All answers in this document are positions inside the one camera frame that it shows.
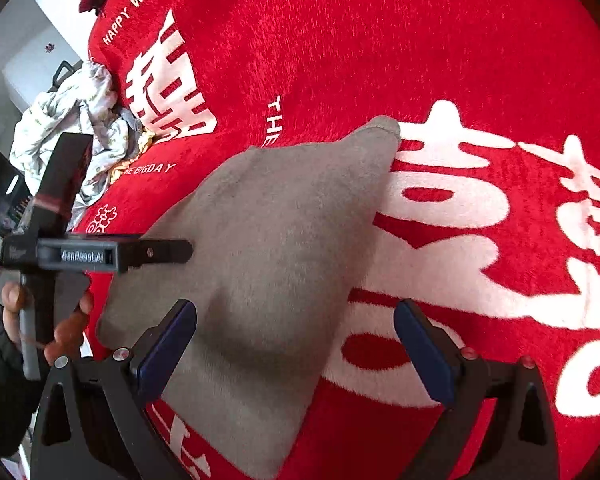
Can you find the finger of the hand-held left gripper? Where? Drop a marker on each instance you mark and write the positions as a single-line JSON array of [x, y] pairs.
[[160, 251]]

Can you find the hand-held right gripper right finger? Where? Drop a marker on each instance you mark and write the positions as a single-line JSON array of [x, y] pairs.
[[425, 355]]

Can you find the dark screen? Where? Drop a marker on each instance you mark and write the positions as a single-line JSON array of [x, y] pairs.
[[2, 195]]

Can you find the grey small garment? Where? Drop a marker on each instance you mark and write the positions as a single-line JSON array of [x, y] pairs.
[[280, 240]]

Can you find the black chair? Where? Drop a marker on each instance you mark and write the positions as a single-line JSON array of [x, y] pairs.
[[62, 74]]

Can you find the red printed blanket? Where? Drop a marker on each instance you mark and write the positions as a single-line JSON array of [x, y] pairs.
[[355, 35]]

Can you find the person's left forearm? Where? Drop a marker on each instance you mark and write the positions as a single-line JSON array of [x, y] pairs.
[[5, 395]]

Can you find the person's left hand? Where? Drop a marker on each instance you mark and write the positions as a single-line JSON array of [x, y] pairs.
[[12, 310]]

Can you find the white patterned clothes pile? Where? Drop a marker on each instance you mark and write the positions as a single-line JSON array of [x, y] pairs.
[[55, 110]]

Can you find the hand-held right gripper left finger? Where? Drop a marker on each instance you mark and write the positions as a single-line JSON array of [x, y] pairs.
[[166, 347]]

